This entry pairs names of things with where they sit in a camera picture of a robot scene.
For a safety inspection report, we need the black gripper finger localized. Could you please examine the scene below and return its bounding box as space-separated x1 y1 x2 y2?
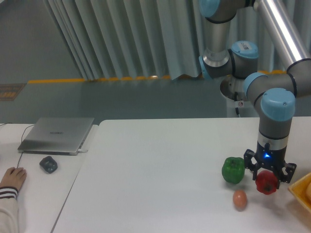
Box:
273 162 297 189
243 149 261 180

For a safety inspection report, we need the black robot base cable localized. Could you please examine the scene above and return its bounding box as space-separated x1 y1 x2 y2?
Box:
234 91 242 118

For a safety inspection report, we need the black small device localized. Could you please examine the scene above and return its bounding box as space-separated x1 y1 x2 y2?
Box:
39 156 58 174

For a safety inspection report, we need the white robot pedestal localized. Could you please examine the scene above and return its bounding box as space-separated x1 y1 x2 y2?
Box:
220 75 258 117

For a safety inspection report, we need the pale green curtain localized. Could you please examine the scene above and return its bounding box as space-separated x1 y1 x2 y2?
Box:
44 0 311 81

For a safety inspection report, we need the white striped sleeve forearm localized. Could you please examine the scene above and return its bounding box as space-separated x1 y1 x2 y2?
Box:
0 186 19 233

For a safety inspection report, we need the person's hand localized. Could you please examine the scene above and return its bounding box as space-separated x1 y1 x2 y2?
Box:
0 167 27 192

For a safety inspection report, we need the brown egg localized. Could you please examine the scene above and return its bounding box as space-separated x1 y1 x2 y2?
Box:
233 190 247 210

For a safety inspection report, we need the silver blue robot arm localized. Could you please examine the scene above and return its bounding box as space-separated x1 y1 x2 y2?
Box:
199 0 311 183

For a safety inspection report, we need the silver laptop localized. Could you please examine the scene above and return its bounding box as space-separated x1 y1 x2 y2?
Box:
17 117 94 155

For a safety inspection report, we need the black mouse cable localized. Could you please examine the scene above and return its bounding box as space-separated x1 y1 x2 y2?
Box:
16 123 36 168

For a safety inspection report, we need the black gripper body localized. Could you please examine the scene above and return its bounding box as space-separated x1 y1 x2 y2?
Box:
255 143 287 172

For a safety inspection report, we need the red bell pepper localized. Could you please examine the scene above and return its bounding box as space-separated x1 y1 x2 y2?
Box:
255 170 278 195

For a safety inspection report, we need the yellow tray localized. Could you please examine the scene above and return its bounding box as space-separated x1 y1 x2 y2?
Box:
288 173 311 212

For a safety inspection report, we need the green bell pepper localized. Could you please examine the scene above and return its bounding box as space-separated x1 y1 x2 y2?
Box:
222 157 245 184

